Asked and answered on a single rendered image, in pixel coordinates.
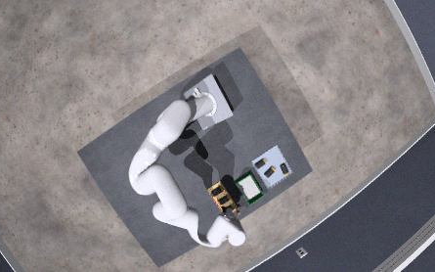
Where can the green open-top box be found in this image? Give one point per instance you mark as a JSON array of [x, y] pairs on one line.
[[248, 188]]

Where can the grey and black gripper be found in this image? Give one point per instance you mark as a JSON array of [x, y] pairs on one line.
[[228, 212]]

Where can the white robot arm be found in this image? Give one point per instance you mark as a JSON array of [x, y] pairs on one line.
[[157, 178]]

